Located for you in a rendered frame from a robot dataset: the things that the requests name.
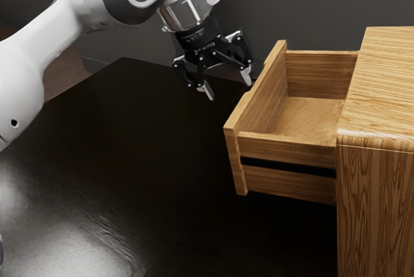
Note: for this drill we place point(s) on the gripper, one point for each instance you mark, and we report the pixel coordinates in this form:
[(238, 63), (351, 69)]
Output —
[(201, 42)]

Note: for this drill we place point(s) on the wooden cabinet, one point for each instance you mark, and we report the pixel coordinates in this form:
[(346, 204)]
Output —
[(378, 147)]

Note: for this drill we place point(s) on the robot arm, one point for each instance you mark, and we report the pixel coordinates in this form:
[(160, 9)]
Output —
[(48, 40)]

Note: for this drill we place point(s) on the wooden drawer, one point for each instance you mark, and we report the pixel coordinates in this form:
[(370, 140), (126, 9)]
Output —
[(284, 121)]

